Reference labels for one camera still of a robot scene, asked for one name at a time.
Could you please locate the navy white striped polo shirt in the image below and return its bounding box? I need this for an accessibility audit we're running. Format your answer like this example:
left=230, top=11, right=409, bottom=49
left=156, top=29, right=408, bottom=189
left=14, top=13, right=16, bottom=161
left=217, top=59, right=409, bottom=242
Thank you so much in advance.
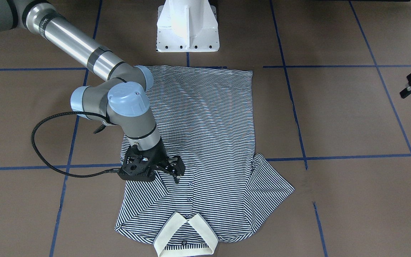
left=115, top=66, right=295, bottom=257

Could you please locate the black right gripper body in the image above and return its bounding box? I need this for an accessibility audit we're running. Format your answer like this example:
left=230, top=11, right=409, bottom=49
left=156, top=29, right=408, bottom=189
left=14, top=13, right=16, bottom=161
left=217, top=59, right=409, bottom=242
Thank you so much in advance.
left=127, top=139, right=168, bottom=168

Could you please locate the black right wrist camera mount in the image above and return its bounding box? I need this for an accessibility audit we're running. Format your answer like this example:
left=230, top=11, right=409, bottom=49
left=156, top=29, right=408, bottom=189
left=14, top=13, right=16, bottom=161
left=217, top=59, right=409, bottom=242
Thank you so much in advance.
left=117, top=157, right=156, bottom=182

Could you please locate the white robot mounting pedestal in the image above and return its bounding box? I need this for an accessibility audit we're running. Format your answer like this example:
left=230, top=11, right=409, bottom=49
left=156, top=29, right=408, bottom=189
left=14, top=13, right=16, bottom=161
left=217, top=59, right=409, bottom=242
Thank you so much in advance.
left=156, top=0, right=220, bottom=52

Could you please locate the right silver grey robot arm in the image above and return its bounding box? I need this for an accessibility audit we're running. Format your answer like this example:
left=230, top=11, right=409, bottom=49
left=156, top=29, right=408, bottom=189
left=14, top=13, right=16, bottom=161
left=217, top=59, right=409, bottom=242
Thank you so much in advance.
left=0, top=0, right=185, bottom=184

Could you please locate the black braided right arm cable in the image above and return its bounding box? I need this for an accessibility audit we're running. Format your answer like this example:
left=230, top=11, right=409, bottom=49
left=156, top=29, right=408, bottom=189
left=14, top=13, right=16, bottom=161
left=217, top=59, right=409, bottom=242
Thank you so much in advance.
left=31, top=112, right=124, bottom=178

